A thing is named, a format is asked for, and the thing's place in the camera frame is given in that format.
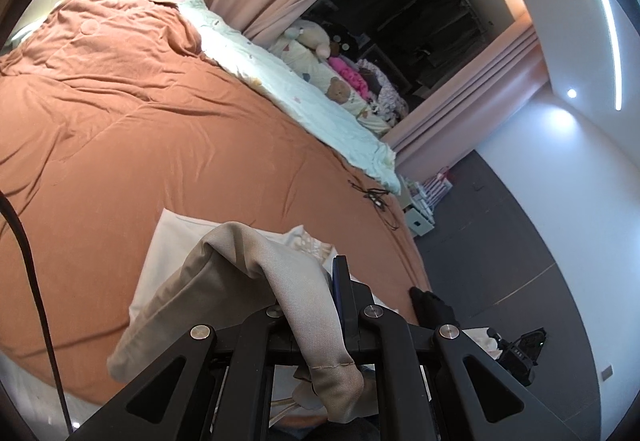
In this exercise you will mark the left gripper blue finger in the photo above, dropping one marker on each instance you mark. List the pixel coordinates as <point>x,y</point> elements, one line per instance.
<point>352,300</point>

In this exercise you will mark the cream white jacket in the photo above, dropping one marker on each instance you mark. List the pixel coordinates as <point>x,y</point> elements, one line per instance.
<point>200,272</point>

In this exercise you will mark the black clothes hanger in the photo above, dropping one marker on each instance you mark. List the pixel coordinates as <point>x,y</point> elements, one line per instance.
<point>376,197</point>

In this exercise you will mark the pink clothing pile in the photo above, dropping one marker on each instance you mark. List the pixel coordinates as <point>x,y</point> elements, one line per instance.
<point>351,76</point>

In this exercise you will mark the black garment on bed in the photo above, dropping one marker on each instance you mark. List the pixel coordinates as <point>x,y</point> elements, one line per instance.
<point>431,311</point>

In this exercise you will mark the white bedside table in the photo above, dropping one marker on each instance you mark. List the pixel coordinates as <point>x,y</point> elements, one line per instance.
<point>419,214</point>

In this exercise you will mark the pink right curtain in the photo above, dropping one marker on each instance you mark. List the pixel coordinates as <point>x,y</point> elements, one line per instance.
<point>471,105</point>

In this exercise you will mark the light green blanket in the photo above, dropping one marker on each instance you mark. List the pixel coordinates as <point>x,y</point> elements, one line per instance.
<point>306,104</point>

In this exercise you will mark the bear print cushion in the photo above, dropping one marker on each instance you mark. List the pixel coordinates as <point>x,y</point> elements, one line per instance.
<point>305,63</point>

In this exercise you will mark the cream plush toy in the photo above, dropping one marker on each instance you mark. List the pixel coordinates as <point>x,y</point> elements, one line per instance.
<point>311,35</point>

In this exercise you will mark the brown orange bed cover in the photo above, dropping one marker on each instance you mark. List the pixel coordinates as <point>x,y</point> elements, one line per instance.
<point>112,113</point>

